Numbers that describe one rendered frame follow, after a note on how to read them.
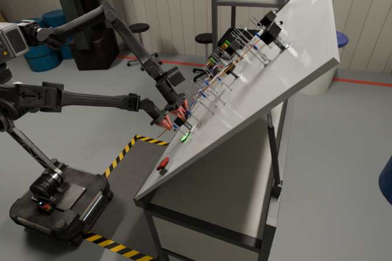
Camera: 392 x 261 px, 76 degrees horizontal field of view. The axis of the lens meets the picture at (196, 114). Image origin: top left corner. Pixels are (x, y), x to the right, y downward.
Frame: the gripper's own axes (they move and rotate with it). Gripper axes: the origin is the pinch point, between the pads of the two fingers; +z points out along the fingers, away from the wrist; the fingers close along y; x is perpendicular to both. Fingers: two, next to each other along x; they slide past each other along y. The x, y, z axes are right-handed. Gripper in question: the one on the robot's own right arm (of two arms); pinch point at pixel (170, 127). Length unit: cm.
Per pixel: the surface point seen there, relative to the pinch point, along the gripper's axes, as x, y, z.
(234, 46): -23, 54, -5
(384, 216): -28, 61, 172
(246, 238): -27, -28, 48
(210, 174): -2.1, -4.3, 32.9
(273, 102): -75, -19, -6
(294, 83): -81, -17, -7
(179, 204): -0.2, -26.7, 26.8
